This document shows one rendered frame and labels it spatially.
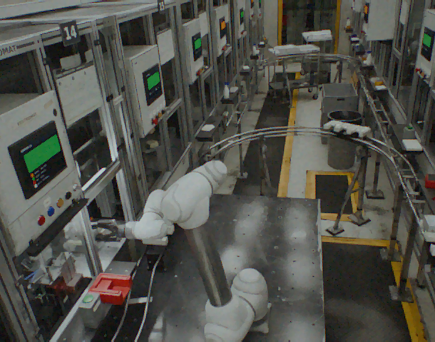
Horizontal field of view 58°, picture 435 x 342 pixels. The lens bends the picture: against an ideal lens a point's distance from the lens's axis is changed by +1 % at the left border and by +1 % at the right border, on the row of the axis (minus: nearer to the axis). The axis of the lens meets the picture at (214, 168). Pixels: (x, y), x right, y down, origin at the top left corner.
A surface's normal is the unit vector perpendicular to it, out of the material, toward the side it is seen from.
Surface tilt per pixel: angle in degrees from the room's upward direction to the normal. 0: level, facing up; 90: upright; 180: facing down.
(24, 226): 90
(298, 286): 0
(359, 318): 0
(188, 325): 0
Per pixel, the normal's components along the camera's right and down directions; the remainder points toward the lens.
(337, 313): -0.07, -0.89
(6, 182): 0.97, 0.04
